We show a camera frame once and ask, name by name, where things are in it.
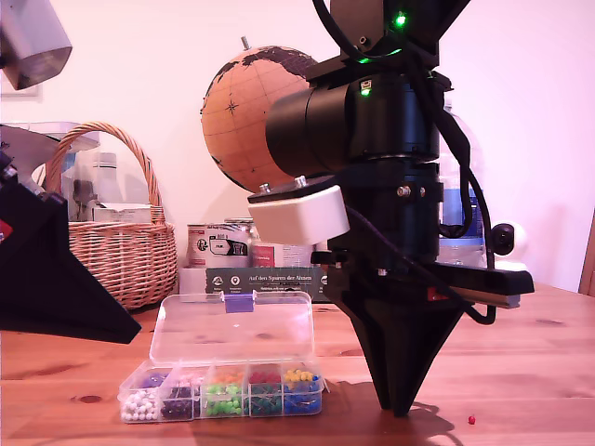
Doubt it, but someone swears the clear plastic jar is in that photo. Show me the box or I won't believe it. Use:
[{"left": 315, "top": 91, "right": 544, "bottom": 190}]
[{"left": 25, "top": 121, "right": 101, "bottom": 222}]

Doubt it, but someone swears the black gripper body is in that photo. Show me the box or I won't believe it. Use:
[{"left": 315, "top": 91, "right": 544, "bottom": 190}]
[{"left": 310, "top": 160, "right": 535, "bottom": 310}]

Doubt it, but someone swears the arm's pale camera box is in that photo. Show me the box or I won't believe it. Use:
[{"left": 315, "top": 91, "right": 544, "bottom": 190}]
[
  {"left": 0, "top": 0, "right": 74, "bottom": 92},
  {"left": 246, "top": 175, "right": 350, "bottom": 245}
]

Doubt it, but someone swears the large clear water bottle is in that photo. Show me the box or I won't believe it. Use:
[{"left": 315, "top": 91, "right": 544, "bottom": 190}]
[{"left": 436, "top": 99, "right": 487, "bottom": 269}]

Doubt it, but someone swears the heap of white pins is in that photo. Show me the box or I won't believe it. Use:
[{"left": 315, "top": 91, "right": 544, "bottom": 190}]
[{"left": 121, "top": 390, "right": 158, "bottom": 423}]

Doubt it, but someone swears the heap of black pins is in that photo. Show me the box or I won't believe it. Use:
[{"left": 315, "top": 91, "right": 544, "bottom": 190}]
[{"left": 161, "top": 387, "right": 199, "bottom": 421}]

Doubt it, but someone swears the cardboard tray with dark label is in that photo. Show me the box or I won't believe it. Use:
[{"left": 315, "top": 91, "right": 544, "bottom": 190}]
[{"left": 179, "top": 265, "right": 348, "bottom": 306}]

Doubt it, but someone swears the heap of purple pins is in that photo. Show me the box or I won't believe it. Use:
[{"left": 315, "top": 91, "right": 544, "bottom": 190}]
[{"left": 139, "top": 371, "right": 172, "bottom": 390}]

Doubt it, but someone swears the clear plastic pin organizer box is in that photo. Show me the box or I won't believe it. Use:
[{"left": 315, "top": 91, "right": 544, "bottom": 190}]
[{"left": 117, "top": 291, "right": 329, "bottom": 425}]

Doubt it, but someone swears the wicker basket with handle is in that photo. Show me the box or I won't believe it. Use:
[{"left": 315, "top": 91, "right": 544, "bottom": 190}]
[{"left": 46, "top": 122, "right": 179, "bottom": 311}]

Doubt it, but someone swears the white carton box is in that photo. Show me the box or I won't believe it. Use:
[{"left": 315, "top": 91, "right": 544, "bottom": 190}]
[{"left": 90, "top": 203, "right": 152, "bottom": 223}]

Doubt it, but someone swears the heap of blue pins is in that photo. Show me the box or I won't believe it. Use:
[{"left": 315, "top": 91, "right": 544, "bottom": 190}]
[{"left": 284, "top": 379, "right": 323, "bottom": 414}]

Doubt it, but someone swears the heap of light green pins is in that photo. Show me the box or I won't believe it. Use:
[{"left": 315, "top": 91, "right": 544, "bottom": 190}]
[{"left": 204, "top": 383, "right": 247, "bottom": 417}]

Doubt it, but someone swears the heap of dark green pins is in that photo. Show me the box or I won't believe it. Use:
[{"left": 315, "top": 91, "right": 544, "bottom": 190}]
[{"left": 250, "top": 384, "right": 284, "bottom": 416}]

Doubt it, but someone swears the white plastic bottle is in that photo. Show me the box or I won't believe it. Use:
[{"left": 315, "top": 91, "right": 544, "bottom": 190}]
[{"left": 90, "top": 152, "right": 125, "bottom": 208}]

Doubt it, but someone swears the cork globe on metal stand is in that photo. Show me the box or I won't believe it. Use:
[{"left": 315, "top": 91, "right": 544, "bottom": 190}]
[{"left": 200, "top": 36, "right": 320, "bottom": 224}]

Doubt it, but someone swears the silver foil bag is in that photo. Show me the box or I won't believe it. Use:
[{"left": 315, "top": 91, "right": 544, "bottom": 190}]
[{"left": 0, "top": 123, "right": 61, "bottom": 196}]

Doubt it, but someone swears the small white round camera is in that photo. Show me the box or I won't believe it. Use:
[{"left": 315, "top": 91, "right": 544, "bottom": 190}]
[{"left": 492, "top": 221, "right": 529, "bottom": 273}]

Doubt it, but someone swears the thick black sleeved cable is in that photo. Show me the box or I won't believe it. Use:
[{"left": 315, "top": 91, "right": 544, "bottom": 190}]
[{"left": 408, "top": 46, "right": 496, "bottom": 325}]

